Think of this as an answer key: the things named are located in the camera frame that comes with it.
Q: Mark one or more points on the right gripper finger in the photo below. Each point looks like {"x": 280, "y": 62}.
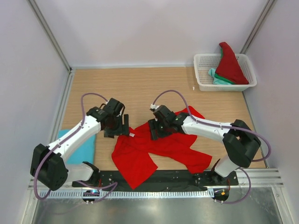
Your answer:
{"x": 153, "y": 129}
{"x": 164, "y": 132}

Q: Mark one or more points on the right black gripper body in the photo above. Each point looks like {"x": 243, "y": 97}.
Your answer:
{"x": 161, "y": 125}

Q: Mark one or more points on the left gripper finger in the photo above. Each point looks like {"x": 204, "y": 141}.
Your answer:
{"x": 109, "y": 134}
{"x": 126, "y": 125}

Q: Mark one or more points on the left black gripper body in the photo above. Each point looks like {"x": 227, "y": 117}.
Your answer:
{"x": 116, "y": 123}

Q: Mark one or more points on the bright red t shirt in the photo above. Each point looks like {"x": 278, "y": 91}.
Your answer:
{"x": 131, "y": 154}

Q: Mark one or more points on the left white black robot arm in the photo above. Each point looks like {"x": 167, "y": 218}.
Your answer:
{"x": 49, "y": 163}

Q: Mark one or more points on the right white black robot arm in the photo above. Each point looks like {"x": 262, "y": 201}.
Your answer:
{"x": 241, "y": 144}

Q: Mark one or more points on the folded light blue t shirt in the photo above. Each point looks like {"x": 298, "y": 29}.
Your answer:
{"x": 85, "y": 152}

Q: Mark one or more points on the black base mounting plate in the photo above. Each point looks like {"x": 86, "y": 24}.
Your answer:
{"x": 169, "y": 181}

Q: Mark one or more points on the mint t shirt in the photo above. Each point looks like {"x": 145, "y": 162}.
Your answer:
{"x": 217, "y": 79}

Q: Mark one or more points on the white plastic basket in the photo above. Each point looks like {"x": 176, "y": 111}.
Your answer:
{"x": 204, "y": 62}

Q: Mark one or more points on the dark red t shirt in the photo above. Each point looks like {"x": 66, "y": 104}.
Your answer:
{"x": 241, "y": 79}

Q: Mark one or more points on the white slotted cable duct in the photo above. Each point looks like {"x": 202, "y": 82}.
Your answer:
{"x": 95, "y": 194}

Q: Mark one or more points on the aluminium front rail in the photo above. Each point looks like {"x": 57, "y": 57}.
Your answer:
{"x": 259, "y": 177}

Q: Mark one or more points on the left aluminium corner post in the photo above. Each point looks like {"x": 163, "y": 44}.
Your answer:
{"x": 40, "y": 17}

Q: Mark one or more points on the aluminium corner post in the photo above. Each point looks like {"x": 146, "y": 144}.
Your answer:
{"x": 40, "y": 17}
{"x": 268, "y": 7}

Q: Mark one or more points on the right aluminium corner post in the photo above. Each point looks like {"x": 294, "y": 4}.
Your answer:
{"x": 268, "y": 7}

